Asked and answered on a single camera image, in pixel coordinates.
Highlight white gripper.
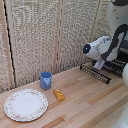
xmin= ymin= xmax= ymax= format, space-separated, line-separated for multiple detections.
xmin=92 ymin=59 xmax=106 ymax=71

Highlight open oven door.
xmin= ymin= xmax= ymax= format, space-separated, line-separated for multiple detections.
xmin=79 ymin=63 xmax=112 ymax=85

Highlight silver toaster oven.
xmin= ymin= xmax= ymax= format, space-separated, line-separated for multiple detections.
xmin=91 ymin=46 xmax=128 ymax=78

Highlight white plate with patterned rim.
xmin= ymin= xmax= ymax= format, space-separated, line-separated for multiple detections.
xmin=3 ymin=88 xmax=50 ymax=123

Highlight orange rectangular block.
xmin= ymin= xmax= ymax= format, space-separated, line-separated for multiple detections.
xmin=53 ymin=88 xmax=67 ymax=102

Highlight blue cup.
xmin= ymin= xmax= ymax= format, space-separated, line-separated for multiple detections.
xmin=39 ymin=71 xmax=53 ymax=91

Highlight woven beige folding screen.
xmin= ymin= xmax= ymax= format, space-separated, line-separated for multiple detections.
xmin=0 ymin=0 xmax=111 ymax=93

